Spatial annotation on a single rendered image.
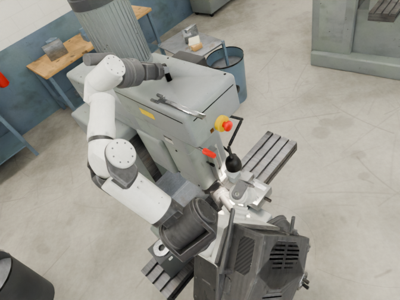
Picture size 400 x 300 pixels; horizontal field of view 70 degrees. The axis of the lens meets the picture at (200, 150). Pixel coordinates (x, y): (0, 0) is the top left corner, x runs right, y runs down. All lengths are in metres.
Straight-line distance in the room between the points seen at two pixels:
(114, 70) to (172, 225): 0.45
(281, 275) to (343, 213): 2.00
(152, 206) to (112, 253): 2.38
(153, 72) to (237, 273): 0.66
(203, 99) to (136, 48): 0.38
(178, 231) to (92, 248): 2.50
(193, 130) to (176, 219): 0.31
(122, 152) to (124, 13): 0.59
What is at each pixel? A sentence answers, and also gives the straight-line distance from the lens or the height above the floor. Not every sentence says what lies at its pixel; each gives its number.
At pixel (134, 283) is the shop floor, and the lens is 2.89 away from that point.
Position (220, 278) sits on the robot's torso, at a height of 1.62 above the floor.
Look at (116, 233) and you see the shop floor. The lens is 3.20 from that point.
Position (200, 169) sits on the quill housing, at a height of 1.48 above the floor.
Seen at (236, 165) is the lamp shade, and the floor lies 1.49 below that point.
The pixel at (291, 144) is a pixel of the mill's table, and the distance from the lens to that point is 2.01.
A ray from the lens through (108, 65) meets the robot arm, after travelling 0.84.
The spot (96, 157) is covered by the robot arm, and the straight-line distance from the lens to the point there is 0.75.
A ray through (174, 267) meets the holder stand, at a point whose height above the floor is 1.03.
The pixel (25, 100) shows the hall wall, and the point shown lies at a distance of 5.42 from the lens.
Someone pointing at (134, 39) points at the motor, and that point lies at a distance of 1.19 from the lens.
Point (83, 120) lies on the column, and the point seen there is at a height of 1.56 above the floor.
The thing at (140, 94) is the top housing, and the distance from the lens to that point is 1.10.
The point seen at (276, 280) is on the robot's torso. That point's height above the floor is 1.61.
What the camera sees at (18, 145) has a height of 0.23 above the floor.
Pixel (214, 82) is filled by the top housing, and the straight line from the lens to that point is 1.01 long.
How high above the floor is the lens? 2.45
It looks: 45 degrees down
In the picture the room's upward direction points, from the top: 21 degrees counter-clockwise
